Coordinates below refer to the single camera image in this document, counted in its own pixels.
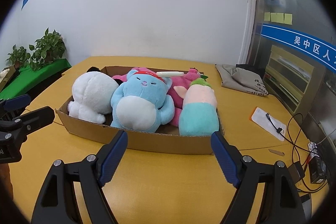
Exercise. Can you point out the small potted plant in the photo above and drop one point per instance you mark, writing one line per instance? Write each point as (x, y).
(19, 57)

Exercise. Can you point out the pink plush bear toy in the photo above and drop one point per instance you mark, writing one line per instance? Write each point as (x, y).
(178, 84)

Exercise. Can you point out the pink green plush pig toy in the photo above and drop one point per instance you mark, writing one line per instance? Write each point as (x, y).
(199, 110)

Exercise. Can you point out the green cloth table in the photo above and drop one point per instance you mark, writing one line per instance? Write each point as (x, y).
(28, 79)

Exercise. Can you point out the white paper card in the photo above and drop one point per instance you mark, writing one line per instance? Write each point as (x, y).
(269, 123)

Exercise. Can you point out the black power adapter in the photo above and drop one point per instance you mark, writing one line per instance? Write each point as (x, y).
(296, 171)

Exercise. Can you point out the grey cloth bag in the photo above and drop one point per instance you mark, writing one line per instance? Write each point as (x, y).
(241, 80)

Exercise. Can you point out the yellow sticky notes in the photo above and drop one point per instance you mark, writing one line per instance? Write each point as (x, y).
(278, 17)

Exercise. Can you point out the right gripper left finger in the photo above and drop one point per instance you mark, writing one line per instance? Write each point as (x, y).
(57, 202)

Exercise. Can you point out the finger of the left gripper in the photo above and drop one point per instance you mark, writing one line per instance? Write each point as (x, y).
(32, 121)
(16, 103)

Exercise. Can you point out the white panda plush toy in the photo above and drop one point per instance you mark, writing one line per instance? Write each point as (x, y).
(91, 93)

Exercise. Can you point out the blue plush cat toy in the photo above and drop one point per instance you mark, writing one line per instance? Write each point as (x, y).
(142, 102)

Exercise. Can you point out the green potted plant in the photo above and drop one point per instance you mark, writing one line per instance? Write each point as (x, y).
(46, 50)

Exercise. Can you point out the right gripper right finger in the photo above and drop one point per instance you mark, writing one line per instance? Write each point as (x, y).
(280, 201)

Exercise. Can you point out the small black box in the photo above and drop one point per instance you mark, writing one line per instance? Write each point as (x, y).
(317, 170)

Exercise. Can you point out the left human hand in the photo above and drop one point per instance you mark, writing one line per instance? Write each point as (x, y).
(5, 178)

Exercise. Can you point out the beige clear phone case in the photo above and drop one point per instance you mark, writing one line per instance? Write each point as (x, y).
(170, 74)

